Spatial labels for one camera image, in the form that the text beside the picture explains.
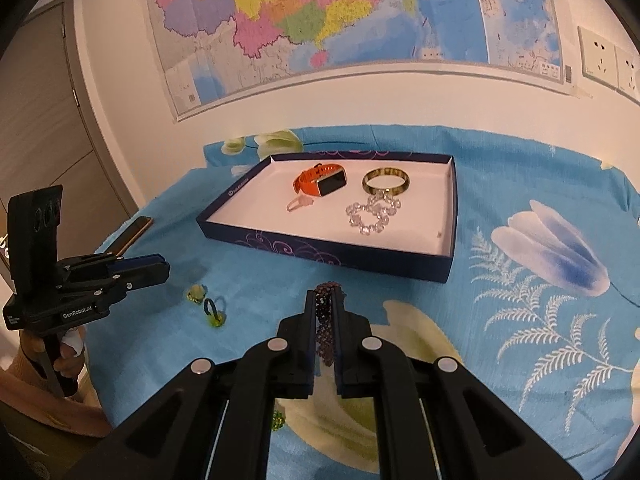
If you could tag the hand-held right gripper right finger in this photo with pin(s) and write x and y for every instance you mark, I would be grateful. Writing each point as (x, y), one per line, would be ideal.
(340, 330)

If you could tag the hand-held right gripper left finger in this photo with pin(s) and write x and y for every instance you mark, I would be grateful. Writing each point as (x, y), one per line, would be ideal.
(312, 320)

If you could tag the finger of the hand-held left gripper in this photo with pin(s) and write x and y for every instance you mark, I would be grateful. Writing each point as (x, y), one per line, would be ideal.
(150, 275)
(140, 260)

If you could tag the small yellow-green pendant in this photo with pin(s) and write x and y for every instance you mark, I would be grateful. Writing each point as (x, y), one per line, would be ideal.
(196, 294)

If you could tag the navy shallow cardboard box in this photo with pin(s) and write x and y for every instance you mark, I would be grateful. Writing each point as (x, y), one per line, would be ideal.
(415, 240)

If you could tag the orange smartwatch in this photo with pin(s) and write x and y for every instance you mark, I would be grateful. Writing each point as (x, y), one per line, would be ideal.
(332, 182)

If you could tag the person's left forearm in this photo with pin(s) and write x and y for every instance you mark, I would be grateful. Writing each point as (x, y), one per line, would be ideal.
(45, 410)

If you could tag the person's left hand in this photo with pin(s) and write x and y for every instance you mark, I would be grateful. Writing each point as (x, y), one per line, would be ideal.
(70, 360)

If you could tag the black smartphone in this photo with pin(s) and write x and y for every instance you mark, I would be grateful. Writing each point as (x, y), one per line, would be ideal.
(135, 230)

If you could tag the grey-brown door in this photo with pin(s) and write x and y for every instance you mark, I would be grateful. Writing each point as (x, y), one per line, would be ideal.
(50, 135)

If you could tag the small green bead charm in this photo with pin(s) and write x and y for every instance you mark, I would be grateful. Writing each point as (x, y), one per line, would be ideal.
(277, 421)

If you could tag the colourful wall map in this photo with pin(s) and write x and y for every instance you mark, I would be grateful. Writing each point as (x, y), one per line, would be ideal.
(350, 10)

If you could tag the white wall socket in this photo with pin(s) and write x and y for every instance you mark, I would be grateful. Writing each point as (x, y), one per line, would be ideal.
(629, 75)
(597, 57)

